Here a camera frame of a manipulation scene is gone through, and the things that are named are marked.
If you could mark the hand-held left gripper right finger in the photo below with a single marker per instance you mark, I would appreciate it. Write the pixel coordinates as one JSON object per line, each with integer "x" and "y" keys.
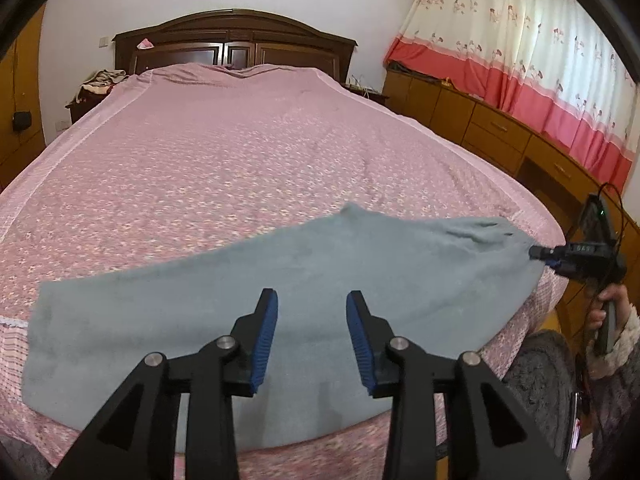
{"x": 360, "y": 345}

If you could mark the small pink item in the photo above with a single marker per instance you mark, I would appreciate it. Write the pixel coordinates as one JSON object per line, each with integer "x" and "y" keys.
{"x": 145, "y": 43}

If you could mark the person's right forearm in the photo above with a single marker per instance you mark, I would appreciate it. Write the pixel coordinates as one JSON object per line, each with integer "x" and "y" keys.
{"x": 622, "y": 390}

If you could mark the pile of clothes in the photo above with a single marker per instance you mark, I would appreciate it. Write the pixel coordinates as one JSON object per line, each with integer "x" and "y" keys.
{"x": 100, "y": 82}

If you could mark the grey-blue towel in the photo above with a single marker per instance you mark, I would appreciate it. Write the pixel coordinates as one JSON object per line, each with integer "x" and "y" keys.
{"x": 300, "y": 270}

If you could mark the dark wooden headboard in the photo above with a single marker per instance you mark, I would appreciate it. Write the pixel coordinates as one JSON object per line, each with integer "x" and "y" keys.
{"x": 235, "y": 25}

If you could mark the wooden cabinet row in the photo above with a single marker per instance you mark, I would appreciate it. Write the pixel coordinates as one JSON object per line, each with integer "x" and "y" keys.
{"x": 490, "y": 125}

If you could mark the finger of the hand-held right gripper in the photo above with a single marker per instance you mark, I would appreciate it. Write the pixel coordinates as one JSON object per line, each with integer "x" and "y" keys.
{"x": 554, "y": 263}
{"x": 542, "y": 251}

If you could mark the dark wooden nightstand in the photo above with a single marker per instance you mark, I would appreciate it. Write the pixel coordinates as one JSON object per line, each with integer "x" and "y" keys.
{"x": 80, "y": 110}
{"x": 372, "y": 101}

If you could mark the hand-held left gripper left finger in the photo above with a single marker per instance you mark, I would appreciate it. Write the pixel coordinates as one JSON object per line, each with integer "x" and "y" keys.
{"x": 262, "y": 345}

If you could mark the person's grey fleece garment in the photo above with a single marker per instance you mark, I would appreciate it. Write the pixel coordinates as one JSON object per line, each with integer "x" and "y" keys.
{"x": 540, "y": 375}

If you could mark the small black device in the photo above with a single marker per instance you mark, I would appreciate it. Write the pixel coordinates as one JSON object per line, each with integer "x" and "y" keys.
{"x": 22, "y": 121}

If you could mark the dark cloth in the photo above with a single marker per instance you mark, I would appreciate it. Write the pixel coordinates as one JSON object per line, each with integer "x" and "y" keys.
{"x": 400, "y": 67}

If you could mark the white wall outlet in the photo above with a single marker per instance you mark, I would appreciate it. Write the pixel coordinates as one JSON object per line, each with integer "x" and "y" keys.
{"x": 62, "y": 124}

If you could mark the person's right hand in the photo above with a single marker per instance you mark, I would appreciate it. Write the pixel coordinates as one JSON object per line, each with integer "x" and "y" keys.
{"x": 625, "y": 307}

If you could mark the wooden wardrobe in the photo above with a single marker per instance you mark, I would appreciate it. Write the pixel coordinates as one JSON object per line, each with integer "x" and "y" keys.
{"x": 25, "y": 60}

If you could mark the red and white floral curtain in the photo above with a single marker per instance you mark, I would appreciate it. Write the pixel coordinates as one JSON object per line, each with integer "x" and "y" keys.
{"x": 500, "y": 35}

